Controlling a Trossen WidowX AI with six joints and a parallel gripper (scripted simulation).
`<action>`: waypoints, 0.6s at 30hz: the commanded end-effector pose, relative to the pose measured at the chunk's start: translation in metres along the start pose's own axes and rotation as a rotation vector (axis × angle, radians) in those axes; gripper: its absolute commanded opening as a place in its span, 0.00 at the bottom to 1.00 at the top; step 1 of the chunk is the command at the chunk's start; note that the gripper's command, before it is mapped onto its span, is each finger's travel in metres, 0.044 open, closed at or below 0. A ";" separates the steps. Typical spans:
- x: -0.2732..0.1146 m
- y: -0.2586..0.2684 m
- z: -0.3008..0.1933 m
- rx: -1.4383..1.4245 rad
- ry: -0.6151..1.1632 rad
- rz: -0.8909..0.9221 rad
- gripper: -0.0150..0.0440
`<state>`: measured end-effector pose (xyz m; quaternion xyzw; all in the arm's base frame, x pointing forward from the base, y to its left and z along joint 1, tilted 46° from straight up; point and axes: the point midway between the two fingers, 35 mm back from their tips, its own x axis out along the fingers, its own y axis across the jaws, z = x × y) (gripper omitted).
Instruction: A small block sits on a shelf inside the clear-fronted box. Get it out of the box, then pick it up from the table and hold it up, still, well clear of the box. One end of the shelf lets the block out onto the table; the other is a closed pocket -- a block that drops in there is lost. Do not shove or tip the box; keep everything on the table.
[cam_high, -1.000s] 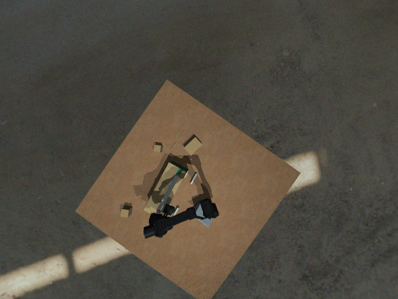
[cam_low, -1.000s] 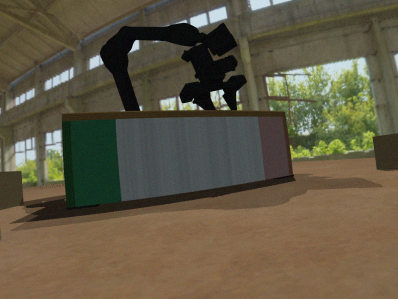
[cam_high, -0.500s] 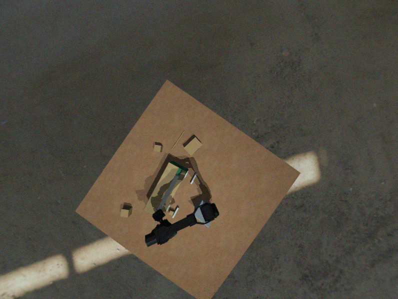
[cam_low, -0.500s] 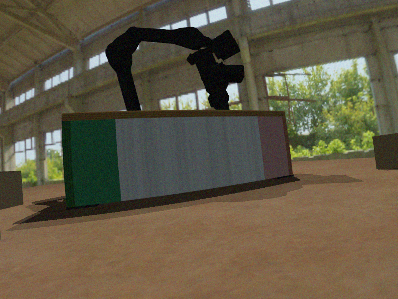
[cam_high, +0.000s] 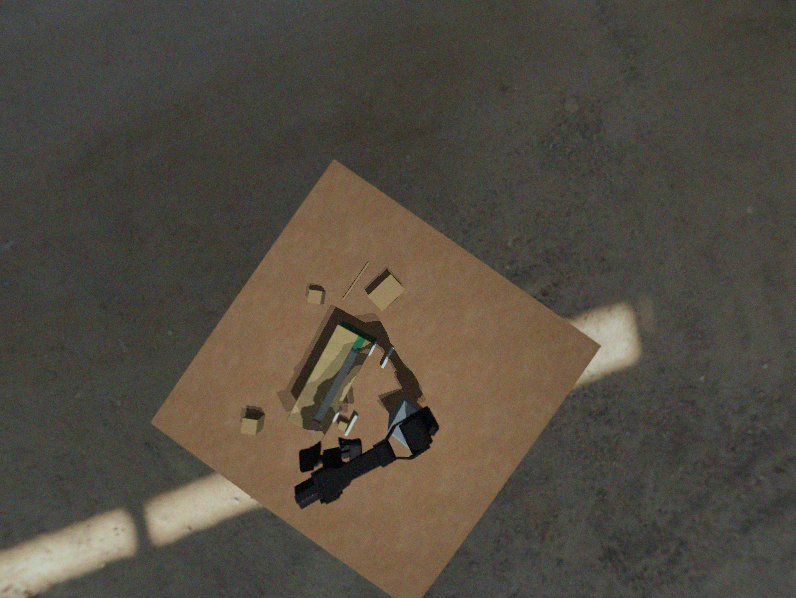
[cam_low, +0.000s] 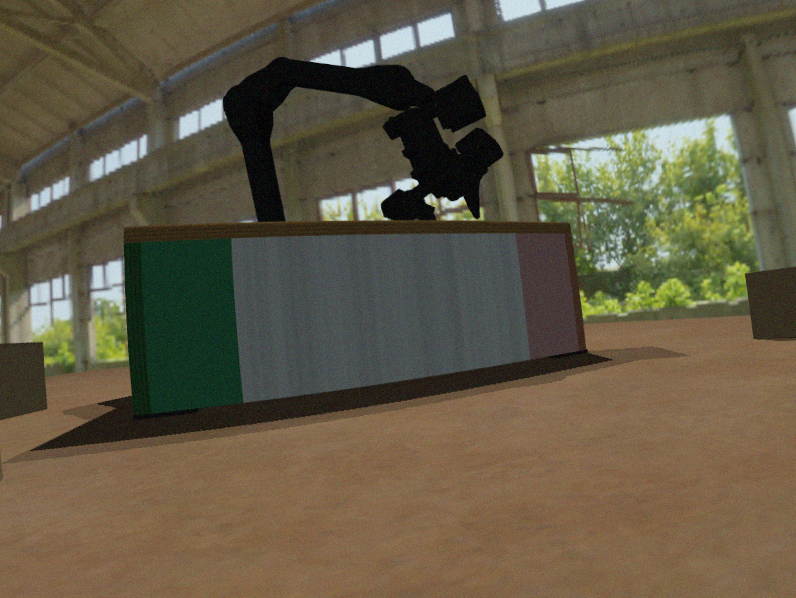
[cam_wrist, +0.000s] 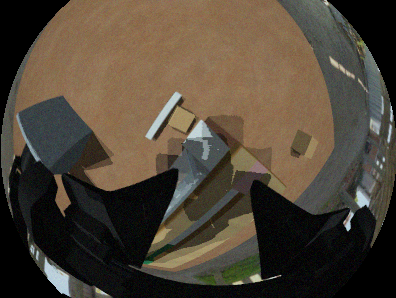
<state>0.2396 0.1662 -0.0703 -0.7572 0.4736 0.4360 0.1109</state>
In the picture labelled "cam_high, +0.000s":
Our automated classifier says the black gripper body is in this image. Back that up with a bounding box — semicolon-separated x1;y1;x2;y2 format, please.
299;438;362;472

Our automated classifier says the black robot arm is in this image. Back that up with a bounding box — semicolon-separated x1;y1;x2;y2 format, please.
294;406;439;509

